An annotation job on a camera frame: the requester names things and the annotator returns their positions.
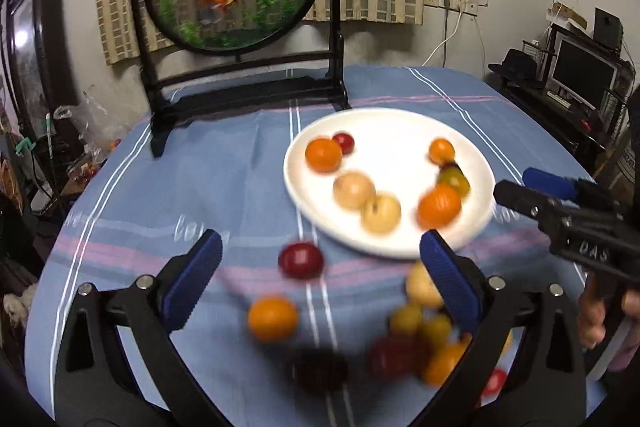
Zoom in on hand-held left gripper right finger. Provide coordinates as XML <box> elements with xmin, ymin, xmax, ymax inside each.
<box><xmin>415</xmin><ymin>229</ymin><xmax>588</xmax><ymax>427</ymax></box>

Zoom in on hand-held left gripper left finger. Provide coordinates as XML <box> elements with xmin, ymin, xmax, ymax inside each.
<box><xmin>52</xmin><ymin>229</ymin><xmax>231</xmax><ymax>427</ymax></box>

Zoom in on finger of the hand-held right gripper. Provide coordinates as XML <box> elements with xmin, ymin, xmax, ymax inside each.
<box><xmin>494</xmin><ymin>180</ymin><xmax>571</xmax><ymax>235</ymax></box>
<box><xmin>523</xmin><ymin>167</ymin><xmax>626</xmax><ymax>212</ymax></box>

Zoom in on small yellow fruit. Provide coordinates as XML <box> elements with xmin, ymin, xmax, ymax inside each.
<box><xmin>420</xmin><ymin>314</ymin><xmax>455</xmax><ymax>350</ymax></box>
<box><xmin>390</xmin><ymin>304</ymin><xmax>425</xmax><ymax>336</ymax></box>

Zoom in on orange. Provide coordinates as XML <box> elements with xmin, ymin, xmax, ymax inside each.
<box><xmin>421</xmin><ymin>342</ymin><xmax>471</xmax><ymax>387</ymax></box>
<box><xmin>247</xmin><ymin>296</ymin><xmax>300</xmax><ymax>343</ymax></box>
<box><xmin>305</xmin><ymin>137</ymin><xmax>344</xmax><ymax>174</ymax></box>
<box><xmin>417</xmin><ymin>185</ymin><xmax>463</xmax><ymax>230</ymax></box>
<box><xmin>429</xmin><ymin>138</ymin><xmax>456</xmax><ymax>165</ymax></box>

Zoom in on yellow green tomato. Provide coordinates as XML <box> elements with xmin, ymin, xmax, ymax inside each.
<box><xmin>436</xmin><ymin>168</ymin><xmax>472</xmax><ymax>198</ymax></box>

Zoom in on white round plate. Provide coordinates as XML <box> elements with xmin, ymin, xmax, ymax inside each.
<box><xmin>283</xmin><ymin>108</ymin><xmax>497</xmax><ymax>260</ymax></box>

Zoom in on person's right hand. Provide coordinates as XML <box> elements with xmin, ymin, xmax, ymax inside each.
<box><xmin>579</xmin><ymin>283</ymin><xmax>640</xmax><ymax>370</ymax></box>

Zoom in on black computer desk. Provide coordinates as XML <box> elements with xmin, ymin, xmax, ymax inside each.
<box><xmin>492</xmin><ymin>77</ymin><xmax>631</xmax><ymax>168</ymax></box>

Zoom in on blue striped tablecloth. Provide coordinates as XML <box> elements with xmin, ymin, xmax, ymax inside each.
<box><xmin>24</xmin><ymin>64</ymin><xmax>616</xmax><ymax>427</ymax></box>

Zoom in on computer monitor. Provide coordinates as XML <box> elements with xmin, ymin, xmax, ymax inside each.
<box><xmin>547</xmin><ymin>38</ymin><xmax>618</xmax><ymax>110</ymax></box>

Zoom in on black hat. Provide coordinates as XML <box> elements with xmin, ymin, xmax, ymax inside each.
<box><xmin>488</xmin><ymin>48</ymin><xmax>538</xmax><ymax>80</ymax></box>

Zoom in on black speaker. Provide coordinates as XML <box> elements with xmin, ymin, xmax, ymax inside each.
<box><xmin>594</xmin><ymin>8</ymin><xmax>624</xmax><ymax>48</ymax></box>

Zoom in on cardboard box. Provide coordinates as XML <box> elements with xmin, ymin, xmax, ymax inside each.
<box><xmin>547</xmin><ymin>2</ymin><xmax>588</xmax><ymax>30</ymax></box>

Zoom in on clear plastic bags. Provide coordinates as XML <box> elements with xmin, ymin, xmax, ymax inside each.
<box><xmin>52</xmin><ymin>89</ymin><xmax>126</xmax><ymax>158</ymax></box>

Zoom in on dark framed painting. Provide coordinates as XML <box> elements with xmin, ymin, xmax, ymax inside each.
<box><xmin>0</xmin><ymin>0</ymin><xmax>68</xmax><ymax>142</ymax></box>

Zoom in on white wall cable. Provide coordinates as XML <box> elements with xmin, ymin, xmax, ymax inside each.
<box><xmin>422</xmin><ymin>9</ymin><xmax>463</xmax><ymax>68</ymax></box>

